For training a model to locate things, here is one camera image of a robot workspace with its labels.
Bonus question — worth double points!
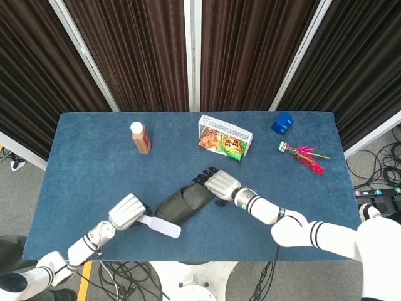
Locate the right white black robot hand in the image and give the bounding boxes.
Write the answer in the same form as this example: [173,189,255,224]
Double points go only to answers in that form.
[192,166,242,208]

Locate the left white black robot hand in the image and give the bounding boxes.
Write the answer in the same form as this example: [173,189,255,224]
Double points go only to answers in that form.
[108,193,154,231]

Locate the black rubber slipper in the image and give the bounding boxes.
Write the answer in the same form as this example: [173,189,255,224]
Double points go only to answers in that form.
[155,184,217,226]

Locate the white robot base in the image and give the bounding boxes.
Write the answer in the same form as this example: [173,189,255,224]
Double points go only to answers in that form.
[150,260,239,301]

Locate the orange green snack bag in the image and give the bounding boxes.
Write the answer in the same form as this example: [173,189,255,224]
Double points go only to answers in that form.
[198,127,246,164]

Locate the white mesh basket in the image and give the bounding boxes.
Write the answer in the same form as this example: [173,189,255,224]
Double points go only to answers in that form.
[197,115,253,157]

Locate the blue carpet table mat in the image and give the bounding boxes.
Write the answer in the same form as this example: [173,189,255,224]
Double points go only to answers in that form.
[22,111,361,261]

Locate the brown juice bottle white cap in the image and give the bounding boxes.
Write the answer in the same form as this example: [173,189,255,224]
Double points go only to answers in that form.
[130,121,152,155]

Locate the blue box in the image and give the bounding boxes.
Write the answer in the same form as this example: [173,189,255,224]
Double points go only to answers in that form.
[271,112,294,135]

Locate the pink feather shuttlecock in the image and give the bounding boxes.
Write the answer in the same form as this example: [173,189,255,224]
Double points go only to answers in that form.
[278,141,330,176]

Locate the person in dark clothes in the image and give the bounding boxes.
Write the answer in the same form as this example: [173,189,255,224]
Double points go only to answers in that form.
[0,235,78,301]

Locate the dark brown pleated curtain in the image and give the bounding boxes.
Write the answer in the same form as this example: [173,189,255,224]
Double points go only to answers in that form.
[277,0,401,151]
[64,0,190,113]
[0,0,113,161]
[200,0,320,112]

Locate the black equipment box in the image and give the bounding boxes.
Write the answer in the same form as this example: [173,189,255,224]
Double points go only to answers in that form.
[355,194,401,218]

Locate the black cable bundle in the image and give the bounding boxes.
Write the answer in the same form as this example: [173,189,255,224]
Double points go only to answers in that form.
[75,261,170,301]

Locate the black cable with green plug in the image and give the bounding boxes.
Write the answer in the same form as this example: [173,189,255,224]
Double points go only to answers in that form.
[249,261,273,301]

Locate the white metal frame rail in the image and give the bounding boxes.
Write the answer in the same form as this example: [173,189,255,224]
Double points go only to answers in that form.
[343,111,401,159]
[0,130,48,170]

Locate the white metal frame post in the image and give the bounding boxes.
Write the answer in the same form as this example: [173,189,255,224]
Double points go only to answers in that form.
[183,0,203,113]
[269,0,333,112]
[48,0,120,113]

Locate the tangled black floor cables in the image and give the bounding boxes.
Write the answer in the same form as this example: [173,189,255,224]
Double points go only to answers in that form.
[347,125,401,189]

